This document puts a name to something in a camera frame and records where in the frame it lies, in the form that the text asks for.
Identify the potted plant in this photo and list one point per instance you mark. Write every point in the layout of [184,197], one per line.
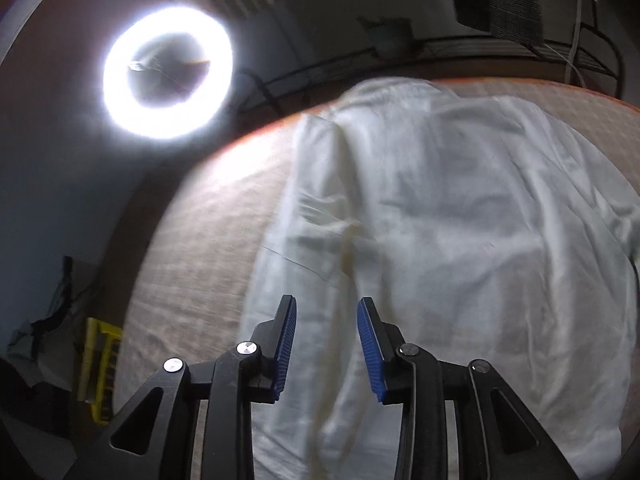
[392,37]

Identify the dark cloth pile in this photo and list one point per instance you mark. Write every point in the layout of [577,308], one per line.
[35,375]

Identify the black metal bed frame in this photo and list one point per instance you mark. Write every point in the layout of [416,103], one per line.
[595,65]

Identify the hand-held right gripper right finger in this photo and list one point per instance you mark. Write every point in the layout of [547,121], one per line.
[369,350]

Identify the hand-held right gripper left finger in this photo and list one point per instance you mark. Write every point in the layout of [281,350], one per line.
[285,345]

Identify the dark checked hanging cloth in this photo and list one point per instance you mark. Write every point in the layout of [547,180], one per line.
[510,5]

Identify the checked bed sheet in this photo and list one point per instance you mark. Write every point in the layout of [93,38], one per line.
[200,240]

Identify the white shirt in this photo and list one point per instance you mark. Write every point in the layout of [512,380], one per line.
[425,200]

